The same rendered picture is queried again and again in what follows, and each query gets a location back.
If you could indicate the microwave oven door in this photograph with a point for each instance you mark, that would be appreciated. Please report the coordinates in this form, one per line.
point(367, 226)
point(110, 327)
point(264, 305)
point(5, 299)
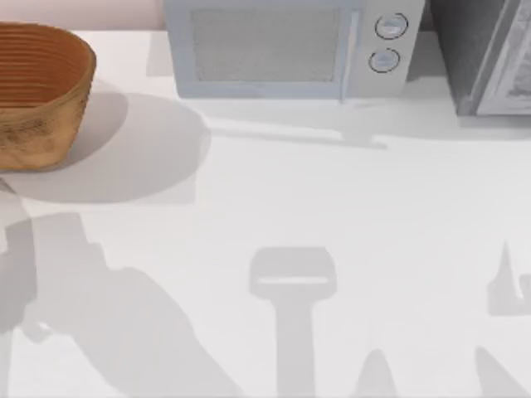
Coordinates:
point(261, 47)

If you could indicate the pale microwave oven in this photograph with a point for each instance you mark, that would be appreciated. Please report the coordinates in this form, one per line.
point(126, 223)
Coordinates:
point(286, 45)

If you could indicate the round microwave knob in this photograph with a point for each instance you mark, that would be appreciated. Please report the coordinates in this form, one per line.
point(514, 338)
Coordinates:
point(391, 25)
point(384, 60)

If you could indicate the brown woven basket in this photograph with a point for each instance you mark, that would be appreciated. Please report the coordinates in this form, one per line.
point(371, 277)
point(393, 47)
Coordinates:
point(37, 103)

